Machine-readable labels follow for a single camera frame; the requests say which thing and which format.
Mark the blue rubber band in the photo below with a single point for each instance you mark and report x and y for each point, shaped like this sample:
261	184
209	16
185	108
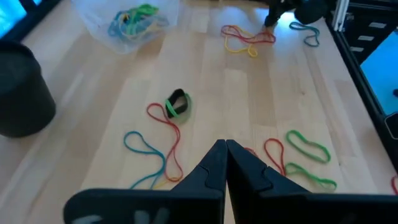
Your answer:
113	29
133	132

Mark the black table-level camera box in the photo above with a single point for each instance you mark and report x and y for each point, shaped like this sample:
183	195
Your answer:
393	126

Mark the red rubber band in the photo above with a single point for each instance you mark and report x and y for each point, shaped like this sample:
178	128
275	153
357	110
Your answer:
264	39
157	104
393	185
273	139

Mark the black wide rubber band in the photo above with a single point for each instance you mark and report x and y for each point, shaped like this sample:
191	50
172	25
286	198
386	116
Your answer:
178	92

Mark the silver aluminium rig post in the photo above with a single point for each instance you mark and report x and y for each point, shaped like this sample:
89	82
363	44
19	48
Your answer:
340	15

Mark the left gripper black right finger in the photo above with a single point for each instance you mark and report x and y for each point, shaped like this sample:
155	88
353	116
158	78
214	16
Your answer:
280	205

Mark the teal rubber band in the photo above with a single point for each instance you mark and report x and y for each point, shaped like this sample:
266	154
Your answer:
303	26

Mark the potted green plant black pot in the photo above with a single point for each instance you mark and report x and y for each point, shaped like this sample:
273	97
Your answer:
21	99

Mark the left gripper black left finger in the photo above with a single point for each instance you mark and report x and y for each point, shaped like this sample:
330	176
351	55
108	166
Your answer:
186	205

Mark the clear plastic bin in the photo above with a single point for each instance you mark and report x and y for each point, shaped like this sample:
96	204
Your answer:
93	25

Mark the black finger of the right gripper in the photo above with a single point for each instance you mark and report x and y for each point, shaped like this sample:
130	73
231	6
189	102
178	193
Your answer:
276	12
311	11

